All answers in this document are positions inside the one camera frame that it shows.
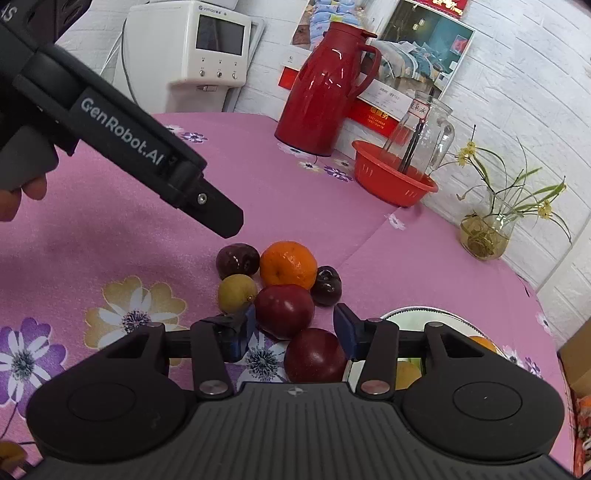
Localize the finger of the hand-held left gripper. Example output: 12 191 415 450
180 178 244 239

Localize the pink floral tablecloth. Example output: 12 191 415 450
0 111 573 480

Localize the white water dispenser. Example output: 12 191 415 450
113 0 266 114

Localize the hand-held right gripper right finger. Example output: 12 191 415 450
333 302 506 398

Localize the red thermos jug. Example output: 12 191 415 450
274 21 383 158

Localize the red plastic basket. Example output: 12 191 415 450
352 140 438 208

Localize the glass pitcher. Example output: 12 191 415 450
382 90 455 178

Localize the small tangerine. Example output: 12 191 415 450
259 241 318 291

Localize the cardboard box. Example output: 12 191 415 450
558 318 591 388

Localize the person's left hand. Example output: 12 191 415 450
0 176 48 223

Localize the white plate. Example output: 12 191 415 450
344 306 509 393

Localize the glass vase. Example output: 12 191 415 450
459 212 517 261

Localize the wall calendar poster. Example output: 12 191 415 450
277 0 476 134

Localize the small dark plum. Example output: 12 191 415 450
310 265 342 306
216 243 260 280

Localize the large orange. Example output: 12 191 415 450
466 336 502 355

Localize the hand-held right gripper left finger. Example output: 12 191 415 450
95 305 258 400

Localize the dark stirring rod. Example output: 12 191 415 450
399 88 435 174

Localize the small yellow-green fruit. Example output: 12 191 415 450
217 274 258 312

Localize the yellow orchid plant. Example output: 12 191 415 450
436 127 573 245

